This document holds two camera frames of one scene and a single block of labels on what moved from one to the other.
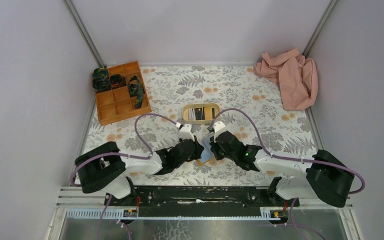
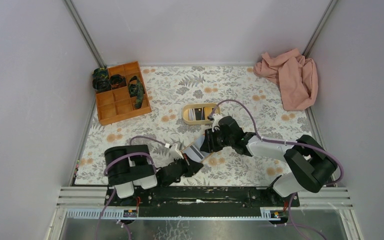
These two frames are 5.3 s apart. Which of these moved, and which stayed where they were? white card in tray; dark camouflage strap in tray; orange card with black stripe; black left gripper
Moved: black left gripper
Stayed: white card in tray; dark camouflage strap in tray; orange card with black stripe
